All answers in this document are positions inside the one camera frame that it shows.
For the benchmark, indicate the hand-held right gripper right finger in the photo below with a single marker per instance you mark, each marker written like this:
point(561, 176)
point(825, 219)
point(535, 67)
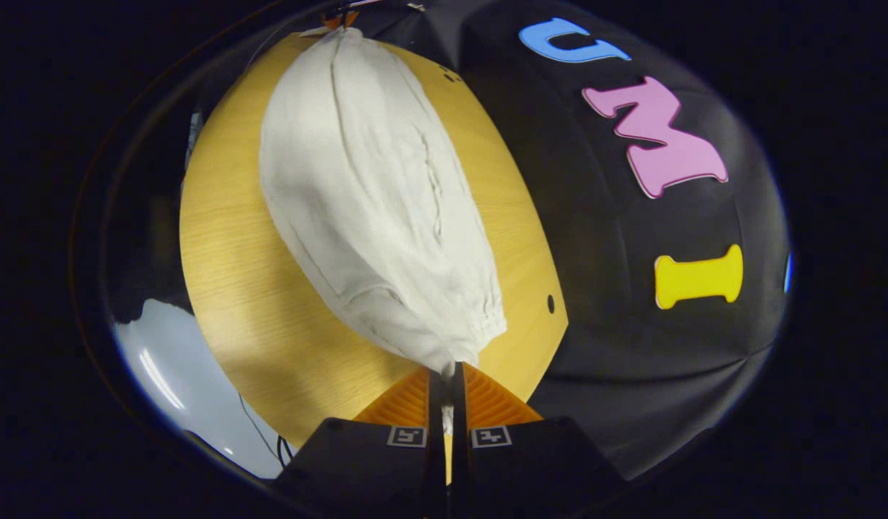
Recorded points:
point(516, 468)

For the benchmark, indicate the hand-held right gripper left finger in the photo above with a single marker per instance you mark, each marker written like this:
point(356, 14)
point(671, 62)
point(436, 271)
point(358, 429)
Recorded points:
point(386, 468)

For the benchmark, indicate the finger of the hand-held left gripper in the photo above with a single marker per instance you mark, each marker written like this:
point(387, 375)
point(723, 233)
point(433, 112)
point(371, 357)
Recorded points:
point(339, 20)

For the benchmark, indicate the white jeans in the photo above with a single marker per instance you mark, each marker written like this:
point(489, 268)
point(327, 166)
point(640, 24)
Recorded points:
point(372, 202)

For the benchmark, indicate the black backdrop cloth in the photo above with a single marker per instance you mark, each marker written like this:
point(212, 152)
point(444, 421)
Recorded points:
point(631, 346)

